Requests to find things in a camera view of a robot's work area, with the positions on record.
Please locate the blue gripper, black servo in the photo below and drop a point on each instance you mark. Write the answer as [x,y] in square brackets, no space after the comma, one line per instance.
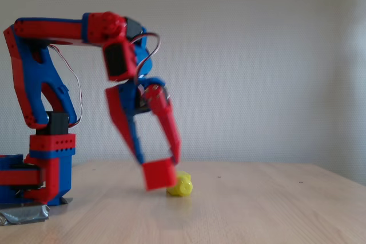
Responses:
[134,102]

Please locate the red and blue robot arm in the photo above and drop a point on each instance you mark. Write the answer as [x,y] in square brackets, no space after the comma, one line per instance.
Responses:
[31,75]

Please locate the red cube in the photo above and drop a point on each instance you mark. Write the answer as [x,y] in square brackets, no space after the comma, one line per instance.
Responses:
[158,174]

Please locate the grey duct tape piece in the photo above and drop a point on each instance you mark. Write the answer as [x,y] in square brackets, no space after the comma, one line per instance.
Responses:
[24,212]

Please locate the yellow block with round stud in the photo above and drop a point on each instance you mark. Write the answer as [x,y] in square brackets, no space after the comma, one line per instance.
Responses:
[183,187]

